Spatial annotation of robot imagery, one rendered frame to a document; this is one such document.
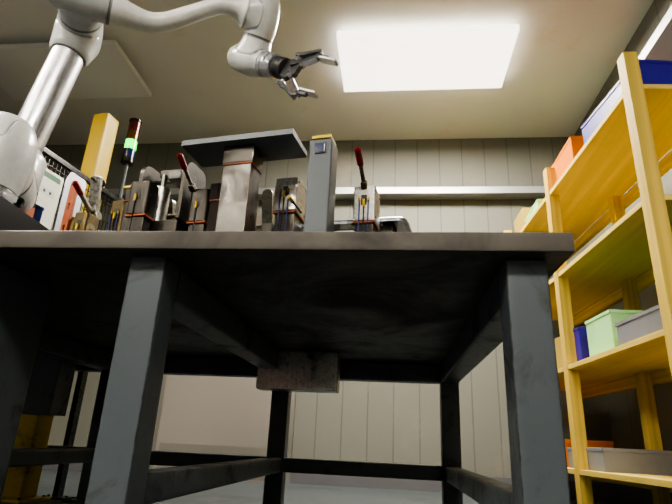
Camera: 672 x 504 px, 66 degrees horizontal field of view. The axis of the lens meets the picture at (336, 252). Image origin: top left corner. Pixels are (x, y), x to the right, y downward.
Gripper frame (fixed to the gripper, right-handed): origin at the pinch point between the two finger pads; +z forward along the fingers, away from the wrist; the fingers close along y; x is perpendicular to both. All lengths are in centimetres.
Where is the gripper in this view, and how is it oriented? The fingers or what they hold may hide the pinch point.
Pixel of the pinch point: (324, 78)
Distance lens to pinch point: 179.8
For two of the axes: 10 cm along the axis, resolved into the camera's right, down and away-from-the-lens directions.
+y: 4.8, -8.5, 2.2
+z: 8.2, 3.4, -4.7
